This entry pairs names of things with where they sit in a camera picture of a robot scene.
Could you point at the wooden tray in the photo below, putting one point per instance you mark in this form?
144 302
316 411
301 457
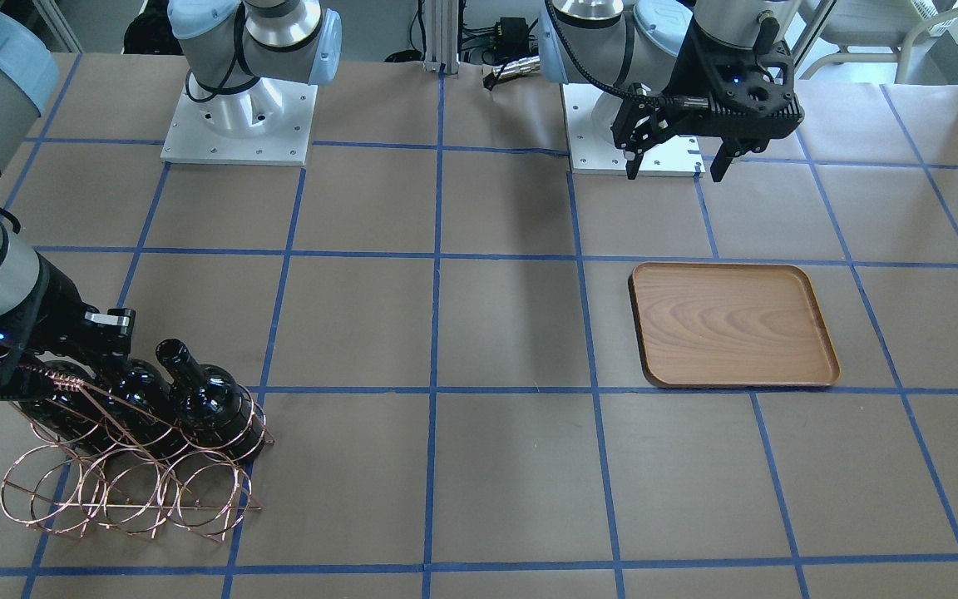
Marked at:
730 325

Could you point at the aluminium frame post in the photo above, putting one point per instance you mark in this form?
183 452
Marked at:
441 36

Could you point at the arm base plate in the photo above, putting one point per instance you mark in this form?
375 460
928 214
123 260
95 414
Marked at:
266 125
589 114

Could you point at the dark wine bottle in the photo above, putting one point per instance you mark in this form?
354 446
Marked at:
214 412
73 418
142 413

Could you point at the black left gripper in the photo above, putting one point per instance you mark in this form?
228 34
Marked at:
689 73

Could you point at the white chair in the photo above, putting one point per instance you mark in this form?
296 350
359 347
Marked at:
870 31

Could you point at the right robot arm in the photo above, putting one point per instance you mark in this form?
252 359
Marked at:
229 45

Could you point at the copper wire bottle basket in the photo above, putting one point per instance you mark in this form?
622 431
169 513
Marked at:
104 477

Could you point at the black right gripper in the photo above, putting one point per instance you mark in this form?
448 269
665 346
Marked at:
57 309

